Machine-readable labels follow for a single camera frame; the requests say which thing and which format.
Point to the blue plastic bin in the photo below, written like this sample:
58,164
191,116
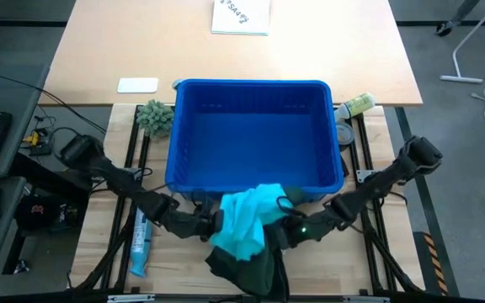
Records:
251,139

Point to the white floor stand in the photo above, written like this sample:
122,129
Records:
461,78

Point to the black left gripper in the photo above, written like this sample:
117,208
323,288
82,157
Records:
211,225

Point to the dark green knit garment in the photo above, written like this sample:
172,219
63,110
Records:
251,273

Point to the black caster desk leg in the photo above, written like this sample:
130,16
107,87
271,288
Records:
446,27

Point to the yellow label squeeze bottle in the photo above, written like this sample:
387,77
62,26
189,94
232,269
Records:
356,105

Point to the white paper sheet with writing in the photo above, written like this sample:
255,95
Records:
242,17

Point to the black yellow hazard strip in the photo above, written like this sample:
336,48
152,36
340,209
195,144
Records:
434,261

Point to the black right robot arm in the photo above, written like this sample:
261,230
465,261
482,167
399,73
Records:
385,181

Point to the teal shirt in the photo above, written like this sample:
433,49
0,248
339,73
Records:
246,219

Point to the potted green succulent plant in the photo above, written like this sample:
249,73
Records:
156,118

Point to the pale rectangular plastic lid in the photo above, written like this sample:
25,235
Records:
137,85

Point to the light blue tube bottle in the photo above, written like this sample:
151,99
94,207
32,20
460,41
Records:
141,248

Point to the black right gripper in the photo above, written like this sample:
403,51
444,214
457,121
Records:
318,225

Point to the black tape roll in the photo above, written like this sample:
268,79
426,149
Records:
345,134

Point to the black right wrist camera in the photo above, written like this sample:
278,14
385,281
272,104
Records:
303,231

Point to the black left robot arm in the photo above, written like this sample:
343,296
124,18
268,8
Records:
133,189

